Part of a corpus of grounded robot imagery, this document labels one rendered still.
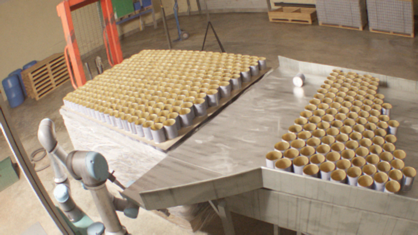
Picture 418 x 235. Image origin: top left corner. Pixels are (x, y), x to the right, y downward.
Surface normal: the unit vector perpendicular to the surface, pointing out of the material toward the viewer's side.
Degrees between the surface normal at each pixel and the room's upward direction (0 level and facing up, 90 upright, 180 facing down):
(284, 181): 90
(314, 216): 90
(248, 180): 90
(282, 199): 90
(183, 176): 0
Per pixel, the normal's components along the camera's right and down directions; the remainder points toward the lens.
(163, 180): -0.18, -0.87
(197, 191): 0.13, 0.45
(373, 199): -0.60, 0.47
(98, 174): 0.91, -0.15
